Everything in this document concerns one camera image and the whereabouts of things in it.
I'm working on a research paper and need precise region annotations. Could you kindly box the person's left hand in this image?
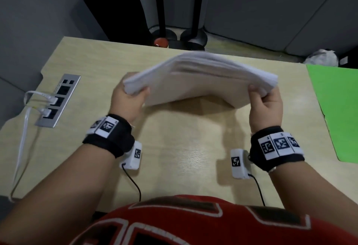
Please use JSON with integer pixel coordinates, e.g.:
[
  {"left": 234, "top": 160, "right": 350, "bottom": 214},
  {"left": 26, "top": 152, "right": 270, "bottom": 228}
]
[{"left": 110, "top": 79, "right": 151, "bottom": 125}]

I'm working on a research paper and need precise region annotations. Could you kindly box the person's right hand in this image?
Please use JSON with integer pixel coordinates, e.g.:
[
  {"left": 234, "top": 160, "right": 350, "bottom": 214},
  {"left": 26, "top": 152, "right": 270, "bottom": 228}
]
[{"left": 247, "top": 84, "right": 283, "bottom": 134}]

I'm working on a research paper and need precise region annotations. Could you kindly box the green folder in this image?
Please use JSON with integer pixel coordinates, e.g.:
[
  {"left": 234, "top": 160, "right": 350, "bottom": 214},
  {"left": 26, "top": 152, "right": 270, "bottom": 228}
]
[{"left": 305, "top": 64, "right": 358, "bottom": 164}]

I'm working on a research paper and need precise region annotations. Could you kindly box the pile of white papers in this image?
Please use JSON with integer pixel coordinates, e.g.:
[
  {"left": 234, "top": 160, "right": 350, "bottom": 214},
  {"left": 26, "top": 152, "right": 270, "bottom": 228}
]
[{"left": 122, "top": 50, "right": 279, "bottom": 109}]

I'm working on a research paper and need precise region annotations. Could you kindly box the person's left forearm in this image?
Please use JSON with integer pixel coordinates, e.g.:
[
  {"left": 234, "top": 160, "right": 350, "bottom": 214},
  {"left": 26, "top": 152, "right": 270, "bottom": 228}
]
[{"left": 0, "top": 143, "right": 116, "bottom": 245}]

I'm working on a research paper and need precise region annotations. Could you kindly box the person's right forearm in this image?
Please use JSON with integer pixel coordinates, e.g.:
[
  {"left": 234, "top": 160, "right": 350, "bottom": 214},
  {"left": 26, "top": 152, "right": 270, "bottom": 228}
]
[{"left": 268, "top": 161, "right": 358, "bottom": 245}]

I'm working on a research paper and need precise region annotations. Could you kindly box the person's red shirt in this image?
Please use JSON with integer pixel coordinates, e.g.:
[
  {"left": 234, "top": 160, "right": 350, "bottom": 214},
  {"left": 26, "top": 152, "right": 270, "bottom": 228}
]
[{"left": 68, "top": 195, "right": 358, "bottom": 245}]

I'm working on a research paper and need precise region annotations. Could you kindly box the black marker wristband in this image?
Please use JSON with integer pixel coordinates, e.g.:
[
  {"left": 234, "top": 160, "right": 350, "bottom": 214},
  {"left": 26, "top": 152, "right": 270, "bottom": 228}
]
[
  {"left": 82, "top": 114, "right": 136, "bottom": 159},
  {"left": 249, "top": 126, "right": 305, "bottom": 173}
]

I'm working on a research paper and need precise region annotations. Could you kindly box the white plastic bag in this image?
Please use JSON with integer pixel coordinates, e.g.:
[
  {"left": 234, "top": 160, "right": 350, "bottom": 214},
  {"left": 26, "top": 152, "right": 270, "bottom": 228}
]
[{"left": 305, "top": 48, "right": 339, "bottom": 67}]

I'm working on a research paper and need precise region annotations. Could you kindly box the silver desk socket panel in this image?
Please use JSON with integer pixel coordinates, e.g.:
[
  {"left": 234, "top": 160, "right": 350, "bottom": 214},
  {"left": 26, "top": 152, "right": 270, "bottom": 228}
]
[{"left": 35, "top": 74, "right": 82, "bottom": 128}]

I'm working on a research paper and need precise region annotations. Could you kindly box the black bag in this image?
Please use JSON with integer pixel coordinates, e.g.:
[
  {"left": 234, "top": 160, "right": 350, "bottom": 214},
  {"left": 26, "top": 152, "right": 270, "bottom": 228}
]
[{"left": 338, "top": 52, "right": 358, "bottom": 69}]

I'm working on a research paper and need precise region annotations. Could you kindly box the black chair back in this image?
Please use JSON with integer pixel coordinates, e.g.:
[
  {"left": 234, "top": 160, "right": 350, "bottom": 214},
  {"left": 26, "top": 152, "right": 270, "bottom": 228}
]
[{"left": 83, "top": 0, "right": 153, "bottom": 44}]

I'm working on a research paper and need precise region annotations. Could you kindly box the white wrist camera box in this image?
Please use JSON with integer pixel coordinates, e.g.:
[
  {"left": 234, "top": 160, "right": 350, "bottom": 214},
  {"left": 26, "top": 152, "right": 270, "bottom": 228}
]
[
  {"left": 230, "top": 148, "right": 251, "bottom": 181},
  {"left": 119, "top": 140, "right": 143, "bottom": 170}
]

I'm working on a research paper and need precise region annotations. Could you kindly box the thin black cable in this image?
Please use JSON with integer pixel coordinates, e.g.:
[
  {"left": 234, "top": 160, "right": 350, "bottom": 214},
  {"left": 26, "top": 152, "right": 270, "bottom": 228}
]
[
  {"left": 120, "top": 163, "right": 142, "bottom": 202},
  {"left": 247, "top": 173, "right": 266, "bottom": 207}
]

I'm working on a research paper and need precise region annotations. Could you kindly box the white plug cable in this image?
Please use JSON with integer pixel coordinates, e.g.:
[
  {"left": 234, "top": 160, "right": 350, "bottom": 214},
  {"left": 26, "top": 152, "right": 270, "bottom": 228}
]
[
  {"left": 24, "top": 90, "right": 58, "bottom": 106},
  {"left": 8, "top": 107, "right": 51, "bottom": 203}
]

